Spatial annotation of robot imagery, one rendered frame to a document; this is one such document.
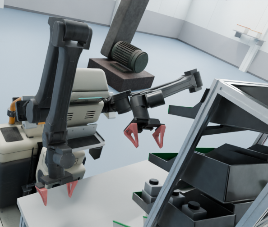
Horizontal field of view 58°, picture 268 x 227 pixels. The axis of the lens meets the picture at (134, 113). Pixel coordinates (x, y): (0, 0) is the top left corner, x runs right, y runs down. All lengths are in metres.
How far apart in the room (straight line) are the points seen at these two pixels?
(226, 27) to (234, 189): 12.80
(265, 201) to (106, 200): 0.89
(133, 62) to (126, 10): 1.11
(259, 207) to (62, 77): 0.62
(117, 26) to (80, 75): 4.14
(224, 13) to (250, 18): 1.38
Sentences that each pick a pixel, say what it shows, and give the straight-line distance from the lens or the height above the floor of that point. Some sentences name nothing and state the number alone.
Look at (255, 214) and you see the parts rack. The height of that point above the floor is 1.50.
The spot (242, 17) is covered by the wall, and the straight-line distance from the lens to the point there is 12.98.
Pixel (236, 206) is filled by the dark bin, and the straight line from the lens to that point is 0.70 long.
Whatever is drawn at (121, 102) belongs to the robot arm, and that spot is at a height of 1.26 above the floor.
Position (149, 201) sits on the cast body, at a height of 1.23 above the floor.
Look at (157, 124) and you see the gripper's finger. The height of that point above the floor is 1.37.
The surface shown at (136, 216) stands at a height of 0.86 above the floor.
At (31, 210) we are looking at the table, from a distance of 1.15.
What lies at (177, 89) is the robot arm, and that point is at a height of 1.43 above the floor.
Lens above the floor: 1.76
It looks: 26 degrees down
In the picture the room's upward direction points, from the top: 19 degrees clockwise
